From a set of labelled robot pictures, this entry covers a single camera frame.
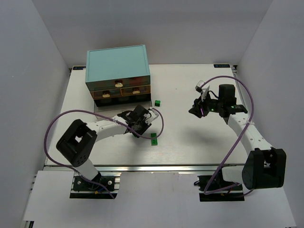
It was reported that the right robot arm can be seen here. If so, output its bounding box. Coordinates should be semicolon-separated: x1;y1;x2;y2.
189;81;286;190

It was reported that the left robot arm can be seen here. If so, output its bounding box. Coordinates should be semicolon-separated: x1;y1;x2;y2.
56;105;159;182

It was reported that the small green lego cube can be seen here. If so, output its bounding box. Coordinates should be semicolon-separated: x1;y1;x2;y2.
154;100;161;107

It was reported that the teal drawer cabinet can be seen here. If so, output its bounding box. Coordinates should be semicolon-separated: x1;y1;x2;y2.
85;45;151;107

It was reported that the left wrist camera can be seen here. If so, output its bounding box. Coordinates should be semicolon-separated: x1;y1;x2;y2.
145;108;159;125

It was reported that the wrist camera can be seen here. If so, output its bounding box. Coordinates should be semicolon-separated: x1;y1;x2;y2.
195;80;210;101
145;108;159;125

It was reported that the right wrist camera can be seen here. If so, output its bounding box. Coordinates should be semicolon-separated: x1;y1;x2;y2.
195;80;210;101

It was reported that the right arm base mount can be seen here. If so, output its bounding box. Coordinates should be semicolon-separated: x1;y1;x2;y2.
193;175;245;202

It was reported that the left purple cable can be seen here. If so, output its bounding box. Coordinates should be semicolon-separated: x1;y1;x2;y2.
44;108;165;199

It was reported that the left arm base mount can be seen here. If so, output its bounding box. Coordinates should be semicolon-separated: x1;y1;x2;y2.
69;175;120;200

